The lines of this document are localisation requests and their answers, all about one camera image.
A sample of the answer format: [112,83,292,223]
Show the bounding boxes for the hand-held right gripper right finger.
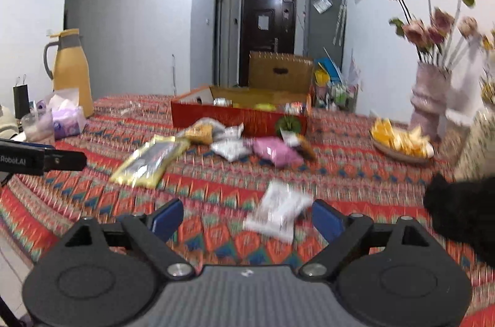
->
[298,198,432,281]

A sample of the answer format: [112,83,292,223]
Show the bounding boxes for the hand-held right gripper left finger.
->
[64,197,196,279]

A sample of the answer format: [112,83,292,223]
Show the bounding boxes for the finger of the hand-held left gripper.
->
[0,138,57,151]
[42,150,88,173]

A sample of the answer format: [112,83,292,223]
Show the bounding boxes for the white snack packet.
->
[243,180,314,244]

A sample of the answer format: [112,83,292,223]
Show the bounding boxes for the yellow-edged snack packet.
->
[109,134,191,189]

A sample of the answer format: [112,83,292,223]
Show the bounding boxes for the brown snack packet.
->
[280,129,318,161]

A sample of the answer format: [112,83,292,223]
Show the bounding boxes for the pink snack packet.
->
[252,137,305,168]

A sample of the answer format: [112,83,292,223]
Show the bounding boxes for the yellow-brown snack packet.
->
[185,118,217,146]

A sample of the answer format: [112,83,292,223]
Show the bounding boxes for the silver snack packet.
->
[211,124,252,162]

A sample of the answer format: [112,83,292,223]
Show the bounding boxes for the red cardboard box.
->
[170,51,315,138]

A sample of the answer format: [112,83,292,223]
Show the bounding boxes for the pile of snack packets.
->
[211,97,307,116]

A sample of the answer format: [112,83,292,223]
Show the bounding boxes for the clear drinking glass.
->
[21,111,54,145]

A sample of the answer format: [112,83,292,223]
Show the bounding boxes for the purple tissue pack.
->
[45,88,89,140]

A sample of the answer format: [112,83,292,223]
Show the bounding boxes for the black paper bag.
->
[13,75,31,119]

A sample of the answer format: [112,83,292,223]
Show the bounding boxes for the yellow thermos jug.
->
[42,29,94,118]

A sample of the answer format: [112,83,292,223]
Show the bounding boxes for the clear plastic wrapper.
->
[116,100,156,116]

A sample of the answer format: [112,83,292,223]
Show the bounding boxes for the brown plate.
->
[369,118,436,166]

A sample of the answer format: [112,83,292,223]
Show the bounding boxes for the plate of fruit peels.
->
[371,118,434,157]

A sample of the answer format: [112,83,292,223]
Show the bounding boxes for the cluttered storage rack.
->
[314,48,362,111]

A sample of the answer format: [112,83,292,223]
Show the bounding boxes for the black cloth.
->
[423,172,495,268]

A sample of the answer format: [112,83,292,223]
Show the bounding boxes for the glass jar with white lid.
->
[441,109,474,161]

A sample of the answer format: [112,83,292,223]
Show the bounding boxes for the pink ribbed vase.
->
[409,62,452,141]

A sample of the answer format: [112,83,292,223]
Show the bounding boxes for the floral patterned vase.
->
[454,106,495,181]

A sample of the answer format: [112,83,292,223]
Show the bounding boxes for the dark brown entrance door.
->
[240,0,298,88]

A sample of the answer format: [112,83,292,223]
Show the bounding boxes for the grey refrigerator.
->
[303,0,347,60]

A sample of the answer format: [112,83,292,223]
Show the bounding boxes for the grey side door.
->
[214,0,233,85]

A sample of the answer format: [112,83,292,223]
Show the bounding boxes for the white hanging umbrella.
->
[333,0,347,46]

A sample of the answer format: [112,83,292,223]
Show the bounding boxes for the yellow flower branches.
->
[480,37,495,107]

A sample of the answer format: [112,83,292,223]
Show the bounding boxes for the dried pink rose bunch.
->
[377,0,495,64]

